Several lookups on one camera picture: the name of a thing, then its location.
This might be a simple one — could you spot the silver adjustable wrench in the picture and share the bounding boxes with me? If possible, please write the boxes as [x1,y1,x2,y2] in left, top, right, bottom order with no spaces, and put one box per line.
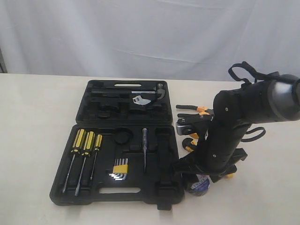
[132,95,152,106]

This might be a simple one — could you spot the black plastic tool case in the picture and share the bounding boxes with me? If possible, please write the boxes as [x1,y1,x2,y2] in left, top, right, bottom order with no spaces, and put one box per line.
[50,80,184,210]

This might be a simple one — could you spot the yellow utility knife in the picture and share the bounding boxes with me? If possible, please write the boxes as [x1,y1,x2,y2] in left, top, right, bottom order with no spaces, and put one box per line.
[182,137,234,180]

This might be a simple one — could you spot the large yellow black screwdriver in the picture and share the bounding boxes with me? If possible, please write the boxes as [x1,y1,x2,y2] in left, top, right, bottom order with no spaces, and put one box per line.
[62,128,86,194]

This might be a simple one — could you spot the orange black handled pliers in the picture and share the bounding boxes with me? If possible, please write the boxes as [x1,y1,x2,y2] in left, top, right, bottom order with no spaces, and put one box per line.
[176,105,214,119]

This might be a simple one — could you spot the middle yellow black screwdriver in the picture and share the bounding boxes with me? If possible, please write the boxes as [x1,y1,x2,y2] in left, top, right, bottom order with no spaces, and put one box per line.
[75,131,95,196]

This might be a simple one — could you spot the yellow tape measure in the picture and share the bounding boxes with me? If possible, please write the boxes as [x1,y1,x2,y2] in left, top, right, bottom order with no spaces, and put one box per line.
[190,133,199,140]

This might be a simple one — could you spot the small yellow black screwdriver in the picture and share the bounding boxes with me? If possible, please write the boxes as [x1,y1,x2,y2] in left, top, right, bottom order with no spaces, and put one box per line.
[90,134,103,180]

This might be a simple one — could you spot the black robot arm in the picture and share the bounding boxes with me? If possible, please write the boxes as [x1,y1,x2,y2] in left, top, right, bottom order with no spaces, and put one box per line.
[173,74,300,182]

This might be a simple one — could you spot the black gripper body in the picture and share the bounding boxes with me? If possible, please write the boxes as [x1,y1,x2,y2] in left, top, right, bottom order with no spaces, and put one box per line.
[185,148,248,176]

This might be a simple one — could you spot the black electrical tape roll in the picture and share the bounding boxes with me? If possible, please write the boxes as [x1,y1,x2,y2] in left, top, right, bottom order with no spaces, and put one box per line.
[186,174,210,196]

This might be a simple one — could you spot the clear handle tester screwdriver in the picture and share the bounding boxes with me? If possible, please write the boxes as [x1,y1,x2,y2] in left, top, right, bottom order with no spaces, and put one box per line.
[142,128,148,173]

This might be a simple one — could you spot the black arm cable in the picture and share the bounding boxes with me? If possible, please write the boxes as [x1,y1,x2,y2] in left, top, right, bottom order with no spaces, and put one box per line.
[228,61,267,143]

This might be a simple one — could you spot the white backdrop curtain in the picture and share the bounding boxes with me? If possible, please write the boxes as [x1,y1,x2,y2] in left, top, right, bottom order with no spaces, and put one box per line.
[0,0,300,81]

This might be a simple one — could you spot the claw hammer black handle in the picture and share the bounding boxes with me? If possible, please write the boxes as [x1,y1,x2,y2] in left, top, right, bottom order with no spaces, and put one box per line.
[91,83,165,100]

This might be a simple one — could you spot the hex key set yellow holder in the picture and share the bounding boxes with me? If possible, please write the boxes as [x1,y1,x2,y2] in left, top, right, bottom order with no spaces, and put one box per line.
[109,158,128,181]

